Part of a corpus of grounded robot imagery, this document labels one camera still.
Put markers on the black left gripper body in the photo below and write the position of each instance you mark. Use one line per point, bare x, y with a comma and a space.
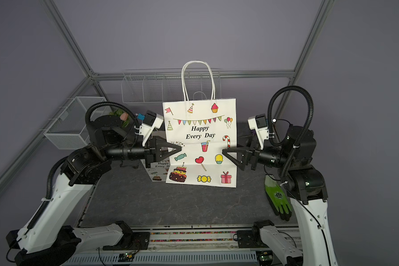
149, 152

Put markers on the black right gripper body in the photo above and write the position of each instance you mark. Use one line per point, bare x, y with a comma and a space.
254, 155

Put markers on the large white party paper bag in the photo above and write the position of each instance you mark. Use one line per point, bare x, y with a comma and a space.
203, 129

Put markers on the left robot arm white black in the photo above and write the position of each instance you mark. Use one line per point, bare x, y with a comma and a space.
115, 135

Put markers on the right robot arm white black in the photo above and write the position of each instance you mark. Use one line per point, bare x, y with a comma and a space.
300, 190

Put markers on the small white party paper bag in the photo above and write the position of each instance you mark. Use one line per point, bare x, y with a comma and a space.
157, 171

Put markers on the potted plant with pink flower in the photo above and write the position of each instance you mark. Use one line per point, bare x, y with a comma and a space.
124, 117

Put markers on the green black work glove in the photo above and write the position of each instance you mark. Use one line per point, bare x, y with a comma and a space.
277, 198

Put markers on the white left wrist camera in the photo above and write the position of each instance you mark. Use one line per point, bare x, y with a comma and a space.
150, 121

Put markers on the white wire wall shelf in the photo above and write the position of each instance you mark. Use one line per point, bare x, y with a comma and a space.
165, 85

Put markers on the white wire side basket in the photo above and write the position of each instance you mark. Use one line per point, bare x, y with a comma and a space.
68, 131

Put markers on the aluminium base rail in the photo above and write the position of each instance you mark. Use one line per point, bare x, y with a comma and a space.
172, 246

